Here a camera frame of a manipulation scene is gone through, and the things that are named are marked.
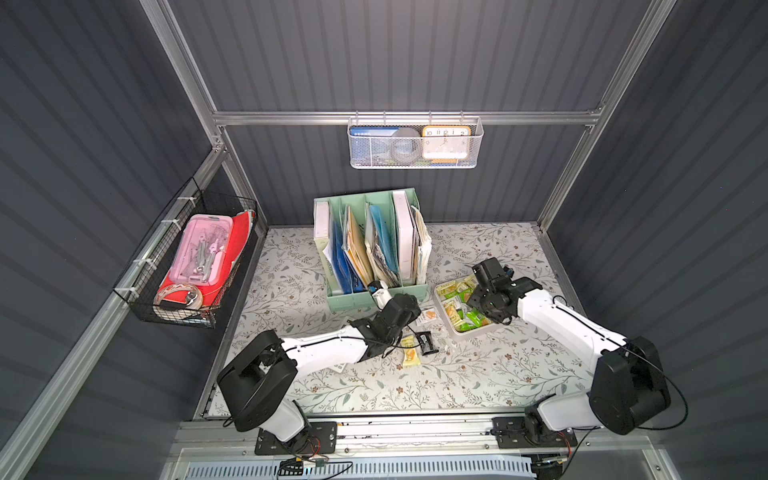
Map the yellow cookie packet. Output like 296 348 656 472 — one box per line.
400 335 421 368

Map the white plastic storage box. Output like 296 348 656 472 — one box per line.
431 275 502 342

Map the black cookie packet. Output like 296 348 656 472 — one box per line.
415 331 439 356

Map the clear cookie packet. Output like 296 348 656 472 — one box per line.
417 308 439 329

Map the mint green file organizer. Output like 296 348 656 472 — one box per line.
313 188 431 313

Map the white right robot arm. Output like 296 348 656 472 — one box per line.
469 257 672 442

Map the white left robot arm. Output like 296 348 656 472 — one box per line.
216 289 421 443

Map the blue box in basket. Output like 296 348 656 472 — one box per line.
348 126 398 168

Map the blue folder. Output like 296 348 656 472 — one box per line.
332 220 364 294

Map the yellow white alarm clock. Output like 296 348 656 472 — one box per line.
422 125 472 161

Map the grey tape roll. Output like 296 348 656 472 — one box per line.
390 127 422 165

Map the clear tape roll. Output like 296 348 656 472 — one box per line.
153 284 203 310

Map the pink plastic pencil case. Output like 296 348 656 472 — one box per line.
168 214 233 287

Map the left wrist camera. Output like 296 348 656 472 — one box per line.
368 280 392 310

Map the white wire wall basket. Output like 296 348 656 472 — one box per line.
347 114 485 170

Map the black wire side basket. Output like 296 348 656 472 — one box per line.
114 180 259 328

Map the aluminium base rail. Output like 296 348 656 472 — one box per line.
165 409 659 468

